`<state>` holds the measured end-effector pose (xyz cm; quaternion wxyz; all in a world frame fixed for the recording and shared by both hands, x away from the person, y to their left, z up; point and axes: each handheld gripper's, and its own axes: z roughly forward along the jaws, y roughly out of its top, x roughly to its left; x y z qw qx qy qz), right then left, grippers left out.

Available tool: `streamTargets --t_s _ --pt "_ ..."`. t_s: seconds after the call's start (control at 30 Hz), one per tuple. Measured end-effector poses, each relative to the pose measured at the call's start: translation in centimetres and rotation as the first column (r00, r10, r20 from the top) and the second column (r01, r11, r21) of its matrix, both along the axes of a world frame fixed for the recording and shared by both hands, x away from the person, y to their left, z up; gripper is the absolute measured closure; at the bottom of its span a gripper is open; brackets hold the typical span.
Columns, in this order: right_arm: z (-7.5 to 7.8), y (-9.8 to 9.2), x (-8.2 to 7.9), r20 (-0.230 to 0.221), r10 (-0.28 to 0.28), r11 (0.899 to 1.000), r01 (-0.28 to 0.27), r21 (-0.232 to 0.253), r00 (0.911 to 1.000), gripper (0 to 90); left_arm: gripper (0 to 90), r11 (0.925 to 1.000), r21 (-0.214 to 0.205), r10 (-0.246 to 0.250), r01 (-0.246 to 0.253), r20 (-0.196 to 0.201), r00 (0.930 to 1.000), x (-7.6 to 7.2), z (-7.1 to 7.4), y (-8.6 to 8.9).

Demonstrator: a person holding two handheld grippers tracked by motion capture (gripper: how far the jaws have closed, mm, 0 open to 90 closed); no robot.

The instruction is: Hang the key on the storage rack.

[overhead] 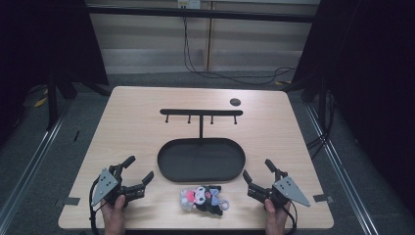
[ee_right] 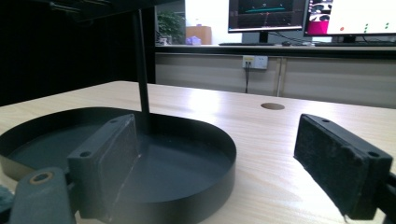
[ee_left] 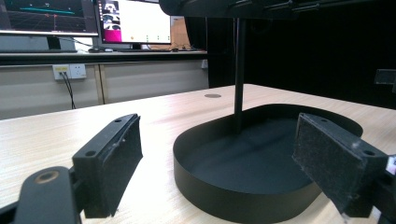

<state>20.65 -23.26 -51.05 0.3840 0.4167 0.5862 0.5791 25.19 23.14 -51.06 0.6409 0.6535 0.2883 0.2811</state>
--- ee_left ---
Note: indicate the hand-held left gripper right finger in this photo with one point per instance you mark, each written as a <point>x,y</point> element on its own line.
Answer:
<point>333,161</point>

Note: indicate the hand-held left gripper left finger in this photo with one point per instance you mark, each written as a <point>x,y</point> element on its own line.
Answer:
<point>106,174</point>

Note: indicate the dark grey box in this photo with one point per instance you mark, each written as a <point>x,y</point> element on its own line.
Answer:
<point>385,76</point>

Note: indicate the dark desk with monitors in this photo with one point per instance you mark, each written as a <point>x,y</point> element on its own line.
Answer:
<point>93,57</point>

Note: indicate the computer mouse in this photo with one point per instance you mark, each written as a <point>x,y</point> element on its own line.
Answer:
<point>108,49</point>

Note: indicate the computer monitor with white screen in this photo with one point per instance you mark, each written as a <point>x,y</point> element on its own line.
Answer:
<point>137,20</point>

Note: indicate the computer monitor with dark screen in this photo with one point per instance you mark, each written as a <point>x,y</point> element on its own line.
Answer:
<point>46,17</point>

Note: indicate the white wall power socket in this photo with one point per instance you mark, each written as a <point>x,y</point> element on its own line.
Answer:
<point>69,71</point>

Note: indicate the small white wall socket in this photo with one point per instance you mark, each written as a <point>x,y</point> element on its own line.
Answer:
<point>204,63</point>

